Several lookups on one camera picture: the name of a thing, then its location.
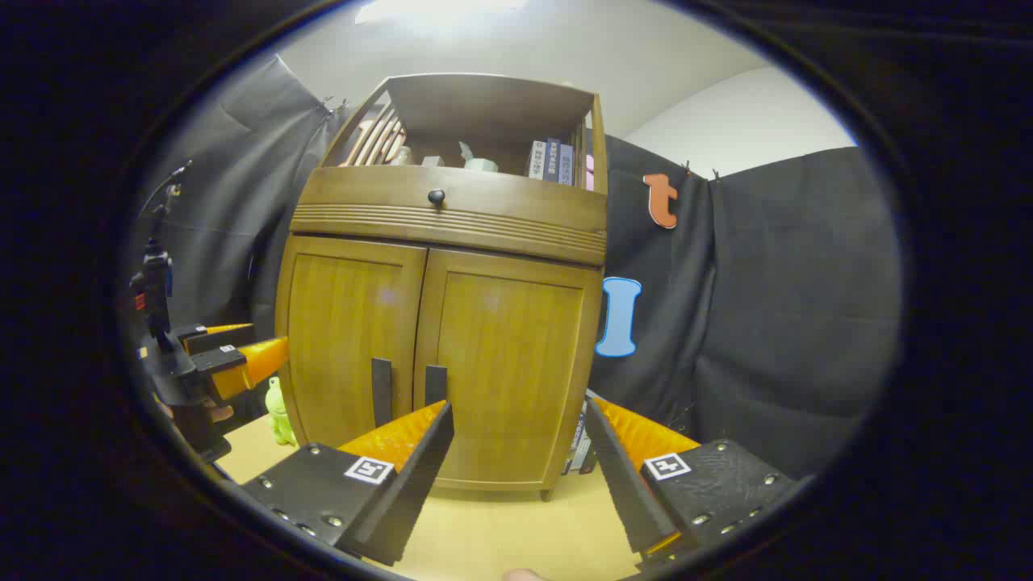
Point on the blue-grey book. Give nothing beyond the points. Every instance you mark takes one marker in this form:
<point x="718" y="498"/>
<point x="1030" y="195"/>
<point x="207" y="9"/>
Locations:
<point x="566" y="165"/>

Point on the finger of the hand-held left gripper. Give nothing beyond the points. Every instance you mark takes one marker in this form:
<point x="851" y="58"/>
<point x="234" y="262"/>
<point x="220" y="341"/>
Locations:
<point x="254" y="363"/>
<point x="218" y="332"/>

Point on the green frog toy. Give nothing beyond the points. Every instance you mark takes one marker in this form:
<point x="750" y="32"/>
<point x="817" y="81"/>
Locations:
<point x="279" y="411"/>

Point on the small beige jar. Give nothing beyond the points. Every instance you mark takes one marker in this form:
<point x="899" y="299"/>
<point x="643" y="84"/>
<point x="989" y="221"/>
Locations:
<point x="401" y="156"/>

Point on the ceiling light panel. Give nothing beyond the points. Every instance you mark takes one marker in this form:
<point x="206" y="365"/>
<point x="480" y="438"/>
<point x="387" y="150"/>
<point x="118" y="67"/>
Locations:
<point x="436" y="8"/>

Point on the wooden double-door shoe cabinet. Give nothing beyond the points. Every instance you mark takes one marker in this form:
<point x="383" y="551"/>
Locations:
<point x="484" y="105"/>

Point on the wooden cabinet door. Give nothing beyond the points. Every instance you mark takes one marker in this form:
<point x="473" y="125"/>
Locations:
<point x="339" y="339"/>
<point x="508" y="363"/>

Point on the wooden drawer with black knob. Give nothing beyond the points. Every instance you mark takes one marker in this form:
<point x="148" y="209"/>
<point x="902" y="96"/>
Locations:
<point x="524" y="202"/>

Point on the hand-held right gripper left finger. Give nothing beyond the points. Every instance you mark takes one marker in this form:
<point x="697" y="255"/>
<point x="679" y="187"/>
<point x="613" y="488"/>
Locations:
<point x="411" y="484"/>

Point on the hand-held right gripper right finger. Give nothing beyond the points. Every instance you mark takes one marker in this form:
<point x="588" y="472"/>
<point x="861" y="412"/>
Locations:
<point x="625" y="492"/>

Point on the black backdrop cloth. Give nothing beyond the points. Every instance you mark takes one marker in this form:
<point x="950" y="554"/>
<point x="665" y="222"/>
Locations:
<point x="791" y="307"/>

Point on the small white block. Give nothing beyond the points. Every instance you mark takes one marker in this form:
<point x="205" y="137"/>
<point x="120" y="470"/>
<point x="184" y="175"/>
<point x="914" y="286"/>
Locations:
<point x="432" y="161"/>

